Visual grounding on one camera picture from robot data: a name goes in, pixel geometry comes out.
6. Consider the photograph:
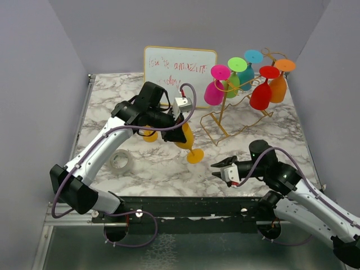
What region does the gold wire glass rack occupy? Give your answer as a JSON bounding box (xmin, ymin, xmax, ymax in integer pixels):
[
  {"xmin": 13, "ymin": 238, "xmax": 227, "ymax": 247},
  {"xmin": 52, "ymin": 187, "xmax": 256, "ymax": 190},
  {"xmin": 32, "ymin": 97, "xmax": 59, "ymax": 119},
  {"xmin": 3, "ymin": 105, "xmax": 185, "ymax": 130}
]
[{"xmin": 200, "ymin": 48, "xmax": 288, "ymax": 146}]

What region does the orange wine glass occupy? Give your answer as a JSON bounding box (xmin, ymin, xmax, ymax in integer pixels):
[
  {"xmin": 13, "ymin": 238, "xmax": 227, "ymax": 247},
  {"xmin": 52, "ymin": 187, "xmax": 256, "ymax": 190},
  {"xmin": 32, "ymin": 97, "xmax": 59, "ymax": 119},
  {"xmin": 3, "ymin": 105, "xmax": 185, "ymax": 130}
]
[{"xmin": 269, "ymin": 58, "xmax": 296, "ymax": 104}]

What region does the yellow wine glass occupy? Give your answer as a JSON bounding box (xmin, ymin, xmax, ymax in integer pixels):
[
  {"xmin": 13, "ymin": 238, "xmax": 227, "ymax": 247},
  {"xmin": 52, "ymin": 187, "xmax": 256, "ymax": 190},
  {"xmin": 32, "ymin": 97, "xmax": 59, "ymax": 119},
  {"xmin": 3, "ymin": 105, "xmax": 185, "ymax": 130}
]
[
  {"xmin": 142, "ymin": 130, "xmax": 158, "ymax": 143},
  {"xmin": 174, "ymin": 123, "xmax": 204, "ymax": 164}
]

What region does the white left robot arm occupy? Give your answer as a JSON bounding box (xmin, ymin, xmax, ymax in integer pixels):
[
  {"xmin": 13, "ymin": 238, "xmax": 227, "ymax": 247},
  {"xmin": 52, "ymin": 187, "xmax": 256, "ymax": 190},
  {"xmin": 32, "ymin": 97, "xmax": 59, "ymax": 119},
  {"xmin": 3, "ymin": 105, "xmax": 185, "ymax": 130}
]
[{"xmin": 49, "ymin": 82, "xmax": 197, "ymax": 222}]

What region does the red wine glass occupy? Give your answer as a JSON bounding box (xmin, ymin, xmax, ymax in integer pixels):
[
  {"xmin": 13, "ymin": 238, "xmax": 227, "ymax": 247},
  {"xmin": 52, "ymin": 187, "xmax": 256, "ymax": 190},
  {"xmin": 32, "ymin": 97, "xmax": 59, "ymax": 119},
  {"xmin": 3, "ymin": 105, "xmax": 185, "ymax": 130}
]
[{"xmin": 249, "ymin": 65, "xmax": 280, "ymax": 111}]

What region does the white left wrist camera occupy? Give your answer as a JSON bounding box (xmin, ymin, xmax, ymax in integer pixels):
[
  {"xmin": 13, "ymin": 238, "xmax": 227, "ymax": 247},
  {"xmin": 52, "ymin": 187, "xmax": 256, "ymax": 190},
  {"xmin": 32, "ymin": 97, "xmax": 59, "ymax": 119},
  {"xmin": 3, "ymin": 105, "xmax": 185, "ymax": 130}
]
[{"xmin": 172, "ymin": 97, "xmax": 192, "ymax": 120}]

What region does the green wine glass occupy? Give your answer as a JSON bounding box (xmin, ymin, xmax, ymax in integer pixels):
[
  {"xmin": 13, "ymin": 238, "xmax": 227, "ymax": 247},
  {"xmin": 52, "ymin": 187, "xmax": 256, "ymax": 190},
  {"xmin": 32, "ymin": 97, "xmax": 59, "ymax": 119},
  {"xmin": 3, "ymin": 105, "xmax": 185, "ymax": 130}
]
[{"xmin": 222, "ymin": 57, "xmax": 248, "ymax": 98}]

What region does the pink wine glass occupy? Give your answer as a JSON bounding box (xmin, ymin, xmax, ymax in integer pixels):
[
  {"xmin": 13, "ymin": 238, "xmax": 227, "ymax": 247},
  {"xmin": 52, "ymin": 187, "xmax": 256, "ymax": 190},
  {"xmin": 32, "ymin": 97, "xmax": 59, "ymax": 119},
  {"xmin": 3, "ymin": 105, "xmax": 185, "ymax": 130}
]
[{"xmin": 204, "ymin": 64, "xmax": 231, "ymax": 106}]

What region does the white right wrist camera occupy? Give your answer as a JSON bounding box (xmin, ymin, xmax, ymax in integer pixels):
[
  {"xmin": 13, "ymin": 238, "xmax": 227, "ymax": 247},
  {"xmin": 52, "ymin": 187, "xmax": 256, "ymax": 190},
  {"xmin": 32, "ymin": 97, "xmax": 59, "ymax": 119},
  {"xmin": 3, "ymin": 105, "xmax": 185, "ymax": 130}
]
[{"xmin": 220, "ymin": 163, "xmax": 241, "ymax": 187}]

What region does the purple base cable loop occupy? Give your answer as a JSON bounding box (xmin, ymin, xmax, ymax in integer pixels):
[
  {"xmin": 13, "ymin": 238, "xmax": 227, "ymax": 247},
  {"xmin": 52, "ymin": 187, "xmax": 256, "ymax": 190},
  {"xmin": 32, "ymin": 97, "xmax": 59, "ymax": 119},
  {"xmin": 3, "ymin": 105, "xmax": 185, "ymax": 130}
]
[{"xmin": 103, "ymin": 210, "xmax": 159, "ymax": 249}]

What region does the clear tape roll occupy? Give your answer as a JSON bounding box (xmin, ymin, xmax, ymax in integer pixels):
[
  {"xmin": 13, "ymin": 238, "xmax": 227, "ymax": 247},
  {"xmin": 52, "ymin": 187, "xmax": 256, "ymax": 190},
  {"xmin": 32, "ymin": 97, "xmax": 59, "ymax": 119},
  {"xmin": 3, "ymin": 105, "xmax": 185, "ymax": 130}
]
[{"xmin": 108, "ymin": 149, "xmax": 133, "ymax": 175}]

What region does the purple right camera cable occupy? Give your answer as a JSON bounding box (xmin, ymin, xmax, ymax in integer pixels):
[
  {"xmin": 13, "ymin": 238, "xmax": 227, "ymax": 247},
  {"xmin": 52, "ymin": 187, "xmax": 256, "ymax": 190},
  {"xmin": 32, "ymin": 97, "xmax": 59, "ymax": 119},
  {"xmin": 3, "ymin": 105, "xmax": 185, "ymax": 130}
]
[{"xmin": 233, "ymin": 146, "xmax": 360, "ymax": 228}]

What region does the yellow framed whiteboard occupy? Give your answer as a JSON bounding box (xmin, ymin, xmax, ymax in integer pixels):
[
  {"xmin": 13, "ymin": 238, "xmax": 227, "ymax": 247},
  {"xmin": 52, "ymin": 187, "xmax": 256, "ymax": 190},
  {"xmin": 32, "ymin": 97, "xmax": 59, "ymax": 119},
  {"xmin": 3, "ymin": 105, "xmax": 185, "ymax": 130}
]
[{"xmin": 143, "ymin": 46, "xmax": 217, "ymax": 109}]

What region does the teal wine glass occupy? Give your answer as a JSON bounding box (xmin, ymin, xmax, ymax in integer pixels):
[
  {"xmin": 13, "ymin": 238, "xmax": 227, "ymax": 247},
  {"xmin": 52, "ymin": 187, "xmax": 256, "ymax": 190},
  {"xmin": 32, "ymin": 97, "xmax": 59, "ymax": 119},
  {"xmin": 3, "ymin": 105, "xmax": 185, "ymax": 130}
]
[{"xmin": 237, "ymin": 49, "xmax": 263, "ymax": 92}]

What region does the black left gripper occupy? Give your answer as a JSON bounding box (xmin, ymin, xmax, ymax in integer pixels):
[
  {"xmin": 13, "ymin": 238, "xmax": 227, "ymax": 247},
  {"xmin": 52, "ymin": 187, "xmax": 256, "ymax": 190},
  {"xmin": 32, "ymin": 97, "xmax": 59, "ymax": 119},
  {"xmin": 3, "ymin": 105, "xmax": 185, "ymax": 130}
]
[{"xmin": 148, "ymin": 106, "xmax": 188, "ymax": 143}]

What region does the black front mounting rail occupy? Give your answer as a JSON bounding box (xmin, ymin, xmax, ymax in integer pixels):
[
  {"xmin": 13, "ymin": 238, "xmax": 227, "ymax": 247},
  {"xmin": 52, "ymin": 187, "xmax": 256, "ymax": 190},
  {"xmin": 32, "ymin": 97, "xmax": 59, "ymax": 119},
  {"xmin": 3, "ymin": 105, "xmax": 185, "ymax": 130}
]
[{"xmin": 92, "ymin": 196, "xmax": 275, "ymax": 234}]

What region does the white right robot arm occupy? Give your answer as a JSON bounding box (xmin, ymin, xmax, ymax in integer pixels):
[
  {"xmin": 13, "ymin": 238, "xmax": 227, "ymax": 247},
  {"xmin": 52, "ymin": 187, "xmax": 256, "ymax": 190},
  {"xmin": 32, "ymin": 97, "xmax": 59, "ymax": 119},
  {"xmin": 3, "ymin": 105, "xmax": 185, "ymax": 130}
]
[{"xmin": 212, "ymin": 139, "xmax": 359, "ymax": 269}]

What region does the purple camera cable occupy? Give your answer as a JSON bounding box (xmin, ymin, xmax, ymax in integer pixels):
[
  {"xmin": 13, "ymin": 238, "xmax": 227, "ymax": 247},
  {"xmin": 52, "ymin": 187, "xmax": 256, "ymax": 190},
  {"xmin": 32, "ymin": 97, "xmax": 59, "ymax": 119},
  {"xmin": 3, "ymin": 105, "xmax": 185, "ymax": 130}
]
[
  {"xmin": 233, "ymin": 146, "xmax": 360, "ymax": 228},
  {"xmin": 50, "ymin": 83, "xmax": 197, "ymax": 219}
]

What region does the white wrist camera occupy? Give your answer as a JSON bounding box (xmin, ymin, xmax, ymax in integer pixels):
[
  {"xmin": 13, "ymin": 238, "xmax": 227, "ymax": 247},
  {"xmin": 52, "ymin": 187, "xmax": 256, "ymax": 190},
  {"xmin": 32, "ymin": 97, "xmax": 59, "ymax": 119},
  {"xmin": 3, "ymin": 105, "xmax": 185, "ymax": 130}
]
[
  {"xmin": 172, "ymin": 97, "xmax": 192, "ymax": 120},
  {"xmin": 220, "ymin": 163, "xmax": 241, "ymax": 187}
]

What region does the aluminium left side rail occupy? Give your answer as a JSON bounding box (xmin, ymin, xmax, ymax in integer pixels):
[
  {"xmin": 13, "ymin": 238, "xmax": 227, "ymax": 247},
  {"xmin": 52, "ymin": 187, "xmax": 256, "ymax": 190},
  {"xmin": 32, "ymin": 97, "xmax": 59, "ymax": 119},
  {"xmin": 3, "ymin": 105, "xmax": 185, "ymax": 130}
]
[{"xmin": 68, "ymin": 74, "xmax": 96, "ymax": 161}]

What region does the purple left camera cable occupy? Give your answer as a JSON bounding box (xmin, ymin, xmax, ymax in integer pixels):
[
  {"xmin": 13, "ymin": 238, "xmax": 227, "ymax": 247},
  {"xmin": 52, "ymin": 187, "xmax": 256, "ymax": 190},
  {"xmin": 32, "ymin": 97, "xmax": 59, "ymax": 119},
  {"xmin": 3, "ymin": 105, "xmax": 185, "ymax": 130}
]
[{"xmin": 50, "ymin": 83, "xmax": 197, "ymax": 219}]

